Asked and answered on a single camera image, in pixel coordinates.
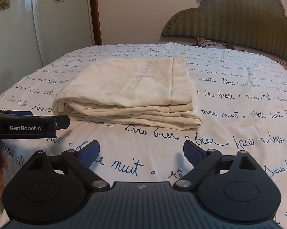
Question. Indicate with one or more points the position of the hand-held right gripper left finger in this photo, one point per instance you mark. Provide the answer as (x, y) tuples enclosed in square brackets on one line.
[(89, 153)]

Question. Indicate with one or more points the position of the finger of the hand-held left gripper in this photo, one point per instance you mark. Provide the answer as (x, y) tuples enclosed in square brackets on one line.
[(62, 122), (19, 112)]

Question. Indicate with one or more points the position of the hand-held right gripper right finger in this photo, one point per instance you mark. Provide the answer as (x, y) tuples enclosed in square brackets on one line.
[(193, 154)]

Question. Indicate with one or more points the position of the cream towel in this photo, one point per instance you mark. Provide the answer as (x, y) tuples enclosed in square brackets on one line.
[(124, 83)]

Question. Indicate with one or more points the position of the white script-print bed sheet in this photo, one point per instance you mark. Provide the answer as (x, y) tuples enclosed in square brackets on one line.
[(229, 128)]

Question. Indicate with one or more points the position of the flower-patterned wardrobe door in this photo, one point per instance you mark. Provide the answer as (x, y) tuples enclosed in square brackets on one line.
[(50, 28)]

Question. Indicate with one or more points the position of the patterned pillow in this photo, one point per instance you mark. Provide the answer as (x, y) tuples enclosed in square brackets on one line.
[(212, 42)]

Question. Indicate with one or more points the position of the small black device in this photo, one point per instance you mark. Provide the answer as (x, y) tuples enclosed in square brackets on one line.
[(229, 45)]

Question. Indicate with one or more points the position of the green padded headboard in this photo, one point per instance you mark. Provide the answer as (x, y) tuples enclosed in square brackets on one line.
[(229, 16)]

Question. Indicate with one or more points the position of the brown wooden frame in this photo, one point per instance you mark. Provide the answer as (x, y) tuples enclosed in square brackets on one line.
[(95, 12)]

